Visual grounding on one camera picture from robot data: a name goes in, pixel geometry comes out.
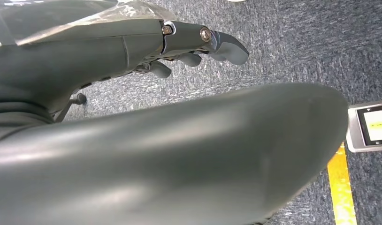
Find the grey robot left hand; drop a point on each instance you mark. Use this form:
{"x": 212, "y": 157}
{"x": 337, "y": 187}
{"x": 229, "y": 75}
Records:
{"x": 147, "y": 161}

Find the clear plastic hand cover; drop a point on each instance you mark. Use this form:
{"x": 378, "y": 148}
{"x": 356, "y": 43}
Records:
{"x": 85, "y": 12}

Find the yellow floor tape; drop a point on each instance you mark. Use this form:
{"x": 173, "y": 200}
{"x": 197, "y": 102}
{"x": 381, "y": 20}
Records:
{"x": 341, "y": 186}

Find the silver floor socket plate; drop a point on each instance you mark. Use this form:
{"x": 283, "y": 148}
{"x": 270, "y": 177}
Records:
{"x": 369, "y": 125}

